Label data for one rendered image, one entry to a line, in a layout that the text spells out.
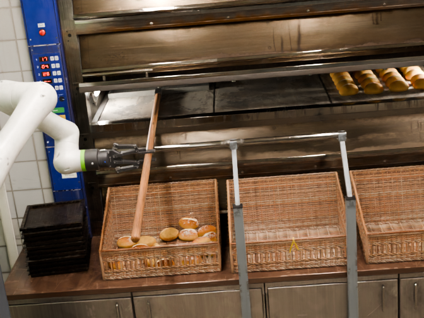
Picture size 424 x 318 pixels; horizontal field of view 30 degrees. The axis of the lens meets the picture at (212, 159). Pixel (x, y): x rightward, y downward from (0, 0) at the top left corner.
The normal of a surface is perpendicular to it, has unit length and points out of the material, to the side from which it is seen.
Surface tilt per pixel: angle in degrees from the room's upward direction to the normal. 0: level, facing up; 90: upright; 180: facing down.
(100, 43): 70
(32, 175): 90
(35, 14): 90
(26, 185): 90
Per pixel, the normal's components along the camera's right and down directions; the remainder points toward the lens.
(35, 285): -0.08, -0.93
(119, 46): -0.04, 0.01
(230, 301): -0.01, 0.36
